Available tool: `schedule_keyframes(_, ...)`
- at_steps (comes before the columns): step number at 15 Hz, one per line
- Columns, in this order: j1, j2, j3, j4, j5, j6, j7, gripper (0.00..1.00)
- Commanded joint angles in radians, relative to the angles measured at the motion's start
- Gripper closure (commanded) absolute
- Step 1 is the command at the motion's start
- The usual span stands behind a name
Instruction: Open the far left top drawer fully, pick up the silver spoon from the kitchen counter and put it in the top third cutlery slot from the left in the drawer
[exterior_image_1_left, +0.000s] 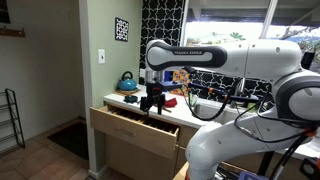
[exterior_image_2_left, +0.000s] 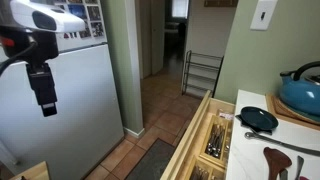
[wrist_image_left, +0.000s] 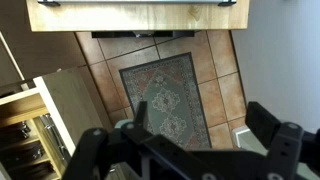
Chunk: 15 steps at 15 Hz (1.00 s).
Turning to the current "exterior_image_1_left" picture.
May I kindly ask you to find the dark teal small dish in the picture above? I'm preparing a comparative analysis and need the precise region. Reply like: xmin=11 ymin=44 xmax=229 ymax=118
xmin=123 ymin=94 xmax=139 ymax=104

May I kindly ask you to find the metal bar drawer handle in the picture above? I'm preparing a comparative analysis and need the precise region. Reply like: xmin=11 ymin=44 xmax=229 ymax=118
xmin=115 ymin=127 xmax=138 ymax=138

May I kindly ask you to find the blue purple box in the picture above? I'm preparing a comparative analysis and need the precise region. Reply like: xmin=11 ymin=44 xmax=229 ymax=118
xmin=238 ymin=170 xmax=269 ymax=180

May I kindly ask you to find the wooden cutlery organiser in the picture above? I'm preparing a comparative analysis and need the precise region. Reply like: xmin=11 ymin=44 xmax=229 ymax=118
xmin=139 ymin=115 xmax=180 ymax=135
xmin=109 ymin=106 xmax=148 ymax=125

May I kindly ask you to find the black corrugated cable bundle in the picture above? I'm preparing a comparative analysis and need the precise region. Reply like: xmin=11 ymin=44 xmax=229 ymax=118
xmin=184 ymin=76 xmax=318 ymax=180

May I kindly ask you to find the blue container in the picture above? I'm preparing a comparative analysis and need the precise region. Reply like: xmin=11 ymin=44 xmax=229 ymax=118
xmin=163 ymin=69 xmax=175 ymax=83

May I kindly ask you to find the black device with orange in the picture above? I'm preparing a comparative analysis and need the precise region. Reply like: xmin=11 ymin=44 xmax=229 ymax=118
xmin=298 ymin=156 xmax=320 ymax=180

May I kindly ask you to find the light wood base cabinet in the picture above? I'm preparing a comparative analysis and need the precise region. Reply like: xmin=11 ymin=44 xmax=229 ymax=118
xmin=89 ymin=126 xmax=201 ymax=180

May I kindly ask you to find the wooden kettle trivet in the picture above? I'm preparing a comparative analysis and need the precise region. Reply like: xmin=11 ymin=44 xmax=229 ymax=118
xmin=113 ymin=87 xmax=142 ymax=97

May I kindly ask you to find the black white patterned wall tile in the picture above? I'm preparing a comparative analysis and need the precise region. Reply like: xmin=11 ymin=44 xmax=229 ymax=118
xmin=114 ymin=17 xmax=130 ymax=43

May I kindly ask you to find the wooden coat hook rail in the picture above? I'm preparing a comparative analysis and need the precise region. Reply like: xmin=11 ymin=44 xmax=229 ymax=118
xmin=0 ymin=26 xmax=26 ymax=38

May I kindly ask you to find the light wooden platform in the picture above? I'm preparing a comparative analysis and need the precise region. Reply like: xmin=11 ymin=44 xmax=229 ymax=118
xmin=172 ymin=161 xmax=191 ymax=180

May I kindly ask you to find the steel kitchen sink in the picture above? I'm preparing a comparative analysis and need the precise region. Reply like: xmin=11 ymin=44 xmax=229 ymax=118
xmin=192 ymin=102 xmax=249 ymax=127

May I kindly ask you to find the black metal shoe rack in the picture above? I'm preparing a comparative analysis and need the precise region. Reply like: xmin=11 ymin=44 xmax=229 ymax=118
xmin=0 ymin=88 xmax=26 ymax=155

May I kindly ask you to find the light wood kitchen drawer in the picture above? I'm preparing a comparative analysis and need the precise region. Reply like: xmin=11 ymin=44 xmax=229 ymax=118
xmin=89 ymin=103 xmax=181 ymax=161

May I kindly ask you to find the colourful patterned pot holder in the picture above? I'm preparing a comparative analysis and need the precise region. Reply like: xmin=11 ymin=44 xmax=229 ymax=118
xmin=172 ymin=68 xmax=193 ymax=98

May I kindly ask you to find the metal kitchen faucet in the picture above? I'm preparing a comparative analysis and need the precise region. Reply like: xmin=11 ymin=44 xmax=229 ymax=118
xmin=237 ymin=77 xmax=247 ymax=101

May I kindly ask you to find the kitchen window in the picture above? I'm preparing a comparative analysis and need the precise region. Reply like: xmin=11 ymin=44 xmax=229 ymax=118
xmin=181 ymin=0 xmax=320 ymax=73

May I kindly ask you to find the teal kettle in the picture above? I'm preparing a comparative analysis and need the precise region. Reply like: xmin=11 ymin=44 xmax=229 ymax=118
xmin=117 ymin=70 xmax=138 ymax=92

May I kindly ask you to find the red knitted cloth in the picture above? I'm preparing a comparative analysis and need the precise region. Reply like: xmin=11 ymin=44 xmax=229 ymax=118
xmin=164 ymin=97 xmax=179 ymax=108

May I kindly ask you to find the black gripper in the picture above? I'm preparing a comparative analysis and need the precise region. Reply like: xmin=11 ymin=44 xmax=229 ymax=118
xmin=140 ymin=82 xmax=167 ymax=117

